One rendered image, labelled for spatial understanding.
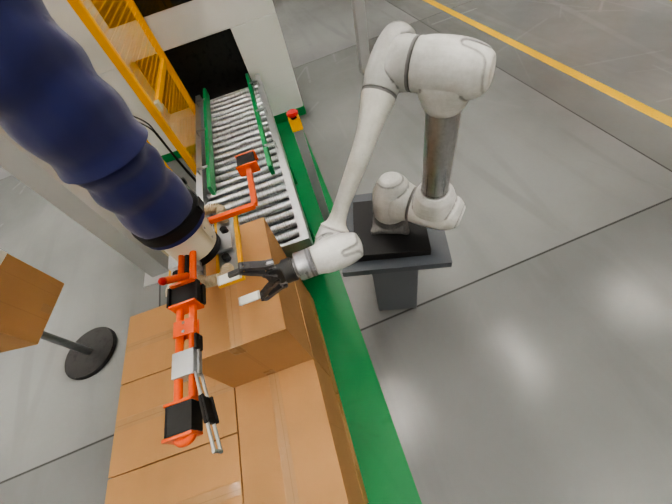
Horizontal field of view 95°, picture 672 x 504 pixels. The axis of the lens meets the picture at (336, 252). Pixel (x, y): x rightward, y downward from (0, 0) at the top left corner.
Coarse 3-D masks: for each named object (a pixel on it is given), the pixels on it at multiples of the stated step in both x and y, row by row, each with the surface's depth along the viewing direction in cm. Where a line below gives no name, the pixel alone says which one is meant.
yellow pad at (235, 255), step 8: (216, 224) 127; (224, 224) 125; (232, 224) 124; (216, 232) 124; (224, 232) 121; (232, 232) 122; (240, 240) 120; (240, 248) 117; (216, 256) 117; (224, 256) 112; (232, 256) 115; (240, 256) 115; (232, 264) 112; (240, 280) 110
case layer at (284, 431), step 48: (144, 336) 171; (144, 384) 155; (288, 384) 141; (144, 432) 142; (240, 432) 134; (288, 432) 130; (336, 432) 137; (144, 480) 130; (192, 480) 127; (240, 480) 124; (288, 480) 121; (336, 480) 118
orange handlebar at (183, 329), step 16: (240, 208) 111; (192, 256) 103; (192, 272) 99; (192, 304) 92; (176, 320) 90; (192, 320) 88; (176, 336) 86; (192, 336) 86; (176, 352) 84; (176, 384) 79; (192, 384) 78
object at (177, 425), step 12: (192, 396) 75; (168, 408) 74; (180, 408) 74; (192, 408) 74; (168, 420) 73; (180, 420) 72; (192, 420) 72; (168, 432) 71; (180, 432) 71; (192, 432) 71
